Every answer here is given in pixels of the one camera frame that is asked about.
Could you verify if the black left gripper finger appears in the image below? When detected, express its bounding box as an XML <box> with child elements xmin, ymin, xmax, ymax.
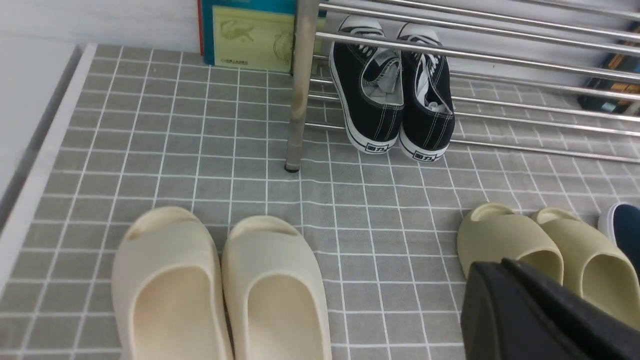
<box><xmin>461</xmin><ymin>258</ymin><xmax>640</xmax><ymax>360</ymax></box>

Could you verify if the black canvas sneaker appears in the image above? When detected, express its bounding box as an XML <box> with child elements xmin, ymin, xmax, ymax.
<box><xmin>398</xmin><ymin>50</ymin><xmax>456</xmax><ymax>163</ymax></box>
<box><xmin>329</xmin><ymin>41</ymin><xmax>405</xmax><ymax>155</ymax></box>

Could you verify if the navy slip-on shoe left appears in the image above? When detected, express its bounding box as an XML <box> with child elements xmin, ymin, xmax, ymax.
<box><xmin>598</xmin><ymin>202</ymin><xmax>640</xmax><ymax>275</ymax></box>

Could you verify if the steel shoe rack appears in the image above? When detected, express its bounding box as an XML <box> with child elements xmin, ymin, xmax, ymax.
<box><xmin>285</xmin><ymin>0</ymin><xmax>639</xmax><ymax>173</ymax></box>

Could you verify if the olive green slipper left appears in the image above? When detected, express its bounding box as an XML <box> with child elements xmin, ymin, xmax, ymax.
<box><xmin>456</xmin><ymin>202</ymin><xmax>564</xmax><ymax>284</ymax></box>

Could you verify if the olive green slipper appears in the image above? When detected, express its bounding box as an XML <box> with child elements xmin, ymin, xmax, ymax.
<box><xmin>456</xmin><ymin>202</ymin><xmax>564</xmax><ymax>284</ymax></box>
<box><xmin>531</xmin><ymin>207</ymin><xmax>640</xmax><ymax>330</ymax></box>

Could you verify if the olive green slipper right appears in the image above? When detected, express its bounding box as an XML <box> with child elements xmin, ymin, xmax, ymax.
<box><xmin>531</xmin><ymin>207</ymin><xmax>640</xmax><ymax>330</ymax></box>

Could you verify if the cream slipper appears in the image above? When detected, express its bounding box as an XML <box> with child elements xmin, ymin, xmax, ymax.
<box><xmin>110</xmin><ymin>206</ymin><xmax>233</xmax><ymax>360</ymax></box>
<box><xmin>221</xmin><ymin>215</ymin><xmax>332</xmax><ymax>360</ymax></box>

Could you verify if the black orange book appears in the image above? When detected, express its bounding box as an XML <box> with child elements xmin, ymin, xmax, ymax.
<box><xmin>577</xmin><ymin>22</ymin><xmax>640</xmax><ymax>116</ymax></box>

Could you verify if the cream slipper far left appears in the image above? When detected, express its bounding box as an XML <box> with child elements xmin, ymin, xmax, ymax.
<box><xmin>110</xmin><ymin>206</ymin><xmax>233</xmax><ymax>360</ymax></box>

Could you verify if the teal green book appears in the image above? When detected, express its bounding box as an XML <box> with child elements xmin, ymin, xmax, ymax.
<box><xmin>197</xmin><ymin>0</ymin><xmax>297</xmax><ymax>73</ymax></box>

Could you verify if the grey checkered tablecloth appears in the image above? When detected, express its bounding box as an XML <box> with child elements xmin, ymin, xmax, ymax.
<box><xmin>1</xmin><ymin>45</ymin><xmax>639</xmax><ymax>360</ymax></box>

